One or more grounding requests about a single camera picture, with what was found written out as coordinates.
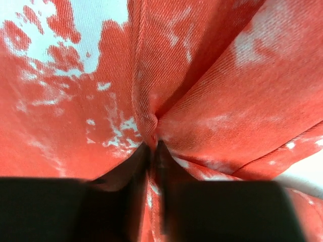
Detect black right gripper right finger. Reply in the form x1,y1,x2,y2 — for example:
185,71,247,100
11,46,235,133
154,142,305,241

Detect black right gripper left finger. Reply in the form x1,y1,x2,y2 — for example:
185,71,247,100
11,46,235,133
1,144,150,241

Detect red white tie-dye trousers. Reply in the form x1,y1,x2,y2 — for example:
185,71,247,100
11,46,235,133
0,0,323,242

